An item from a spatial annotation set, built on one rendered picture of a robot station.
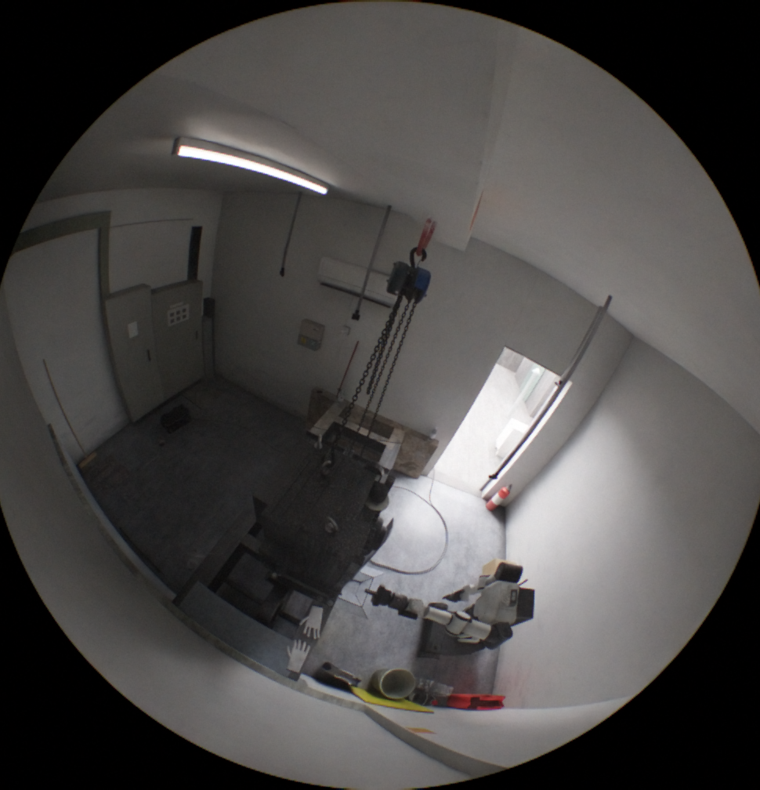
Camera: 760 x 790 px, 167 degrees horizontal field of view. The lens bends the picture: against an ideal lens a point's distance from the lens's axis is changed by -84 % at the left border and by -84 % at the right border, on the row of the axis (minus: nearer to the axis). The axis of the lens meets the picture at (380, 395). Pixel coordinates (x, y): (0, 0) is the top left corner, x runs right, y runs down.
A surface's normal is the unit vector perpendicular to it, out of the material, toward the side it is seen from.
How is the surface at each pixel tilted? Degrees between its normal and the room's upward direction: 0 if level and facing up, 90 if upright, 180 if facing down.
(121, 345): 90
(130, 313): 90
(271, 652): 0
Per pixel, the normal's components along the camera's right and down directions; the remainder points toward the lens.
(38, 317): 0.91, 0.40
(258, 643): 0.29, -0.79
